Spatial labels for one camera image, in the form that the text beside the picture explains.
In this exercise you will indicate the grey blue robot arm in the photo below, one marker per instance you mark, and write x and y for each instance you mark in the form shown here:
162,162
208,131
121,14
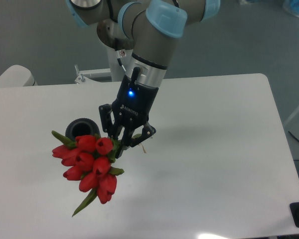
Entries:
153,27

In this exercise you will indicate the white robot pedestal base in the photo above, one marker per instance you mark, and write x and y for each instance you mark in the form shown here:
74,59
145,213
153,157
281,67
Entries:
114,73

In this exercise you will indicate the white chair at left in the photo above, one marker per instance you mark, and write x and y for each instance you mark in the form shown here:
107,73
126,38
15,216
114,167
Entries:
17,76

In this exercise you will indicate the blue plastic bag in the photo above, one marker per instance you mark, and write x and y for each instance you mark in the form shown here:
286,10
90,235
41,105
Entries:
292,7

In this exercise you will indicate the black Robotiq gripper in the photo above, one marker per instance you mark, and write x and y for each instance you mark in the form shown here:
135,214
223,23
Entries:
130,110

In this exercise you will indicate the red tulip bouquet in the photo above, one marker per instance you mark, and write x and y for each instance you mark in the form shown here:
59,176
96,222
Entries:
89,159

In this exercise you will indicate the dark grey ribbed vase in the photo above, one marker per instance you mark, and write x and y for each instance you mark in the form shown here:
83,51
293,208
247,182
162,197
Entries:
80,127

